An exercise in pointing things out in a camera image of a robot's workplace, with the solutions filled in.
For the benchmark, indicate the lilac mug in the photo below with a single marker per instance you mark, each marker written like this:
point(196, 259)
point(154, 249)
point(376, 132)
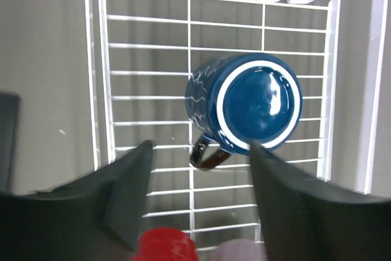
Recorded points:
point(239, 250)

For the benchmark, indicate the dark blue mug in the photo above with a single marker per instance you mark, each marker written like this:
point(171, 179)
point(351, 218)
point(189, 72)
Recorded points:
point(236, 99)

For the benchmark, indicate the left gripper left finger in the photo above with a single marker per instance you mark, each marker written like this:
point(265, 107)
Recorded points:
point(95, 217)

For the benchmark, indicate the white wire dish rack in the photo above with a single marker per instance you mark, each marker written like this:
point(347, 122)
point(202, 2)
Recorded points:
point(144, 51)

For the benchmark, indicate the red mug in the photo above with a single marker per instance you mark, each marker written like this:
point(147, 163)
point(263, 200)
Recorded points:
point(165, 243)

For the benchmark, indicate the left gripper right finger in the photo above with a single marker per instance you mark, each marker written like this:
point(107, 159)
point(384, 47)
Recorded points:
point(305, 218)

